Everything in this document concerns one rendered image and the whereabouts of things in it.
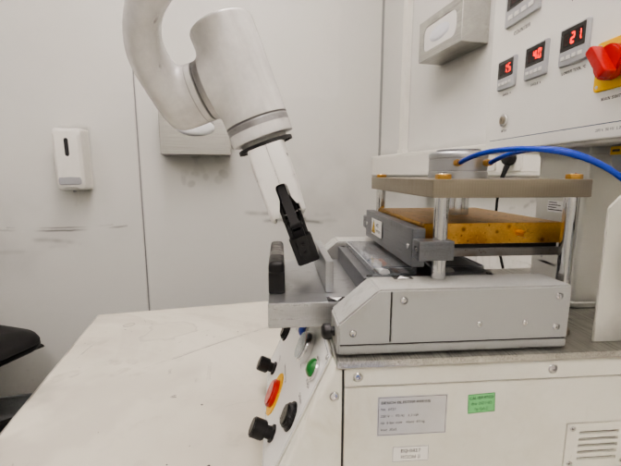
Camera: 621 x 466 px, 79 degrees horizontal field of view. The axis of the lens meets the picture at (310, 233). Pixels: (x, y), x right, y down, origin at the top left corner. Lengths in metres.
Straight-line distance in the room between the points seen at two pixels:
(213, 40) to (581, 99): 0.46
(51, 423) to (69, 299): 1.40
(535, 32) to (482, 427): 0.55
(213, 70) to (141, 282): 1.59
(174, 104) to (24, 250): 1.65
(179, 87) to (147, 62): 0.05
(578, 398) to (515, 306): 0.13
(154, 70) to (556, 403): 0.58
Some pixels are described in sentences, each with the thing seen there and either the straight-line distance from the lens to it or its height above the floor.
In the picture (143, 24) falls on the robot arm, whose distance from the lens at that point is 0.48.
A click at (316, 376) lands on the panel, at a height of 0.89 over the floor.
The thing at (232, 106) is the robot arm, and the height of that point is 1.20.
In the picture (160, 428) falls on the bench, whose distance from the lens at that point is 0.65.
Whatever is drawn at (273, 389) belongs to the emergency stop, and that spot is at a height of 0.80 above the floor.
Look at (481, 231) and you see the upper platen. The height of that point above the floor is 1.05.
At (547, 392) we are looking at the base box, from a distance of 0.51.
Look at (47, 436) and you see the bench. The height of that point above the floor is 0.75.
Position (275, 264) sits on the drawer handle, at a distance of 0.46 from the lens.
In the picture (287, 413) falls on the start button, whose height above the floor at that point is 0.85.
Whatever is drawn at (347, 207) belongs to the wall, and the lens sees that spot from 2.03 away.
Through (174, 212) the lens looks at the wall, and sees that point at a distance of 1.92.
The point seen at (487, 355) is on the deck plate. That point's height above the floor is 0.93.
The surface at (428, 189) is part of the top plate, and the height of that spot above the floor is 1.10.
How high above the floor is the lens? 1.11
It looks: 9 degrees down
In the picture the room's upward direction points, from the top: straight up
